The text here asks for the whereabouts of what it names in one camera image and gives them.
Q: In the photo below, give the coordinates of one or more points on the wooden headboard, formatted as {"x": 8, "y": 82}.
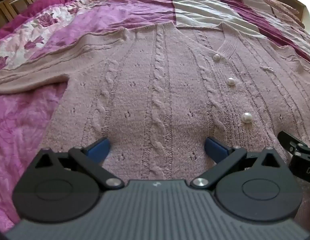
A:
{"x": 9, "y": 2}

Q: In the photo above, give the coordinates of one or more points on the pink and white bedspread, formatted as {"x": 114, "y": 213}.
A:
{"x": 32, "y": 120}

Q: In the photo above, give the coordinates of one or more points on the pink knitted cardigan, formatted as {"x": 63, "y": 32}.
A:
{"x": 157, "y": 92}

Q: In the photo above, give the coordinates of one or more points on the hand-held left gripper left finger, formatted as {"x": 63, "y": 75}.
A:
{"x": 98, "y": 151}

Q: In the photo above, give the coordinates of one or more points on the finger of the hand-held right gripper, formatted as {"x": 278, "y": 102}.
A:
{"x": 288, "y": 140}

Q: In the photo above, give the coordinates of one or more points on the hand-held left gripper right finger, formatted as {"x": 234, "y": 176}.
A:
{"x": 216, "y": 151}

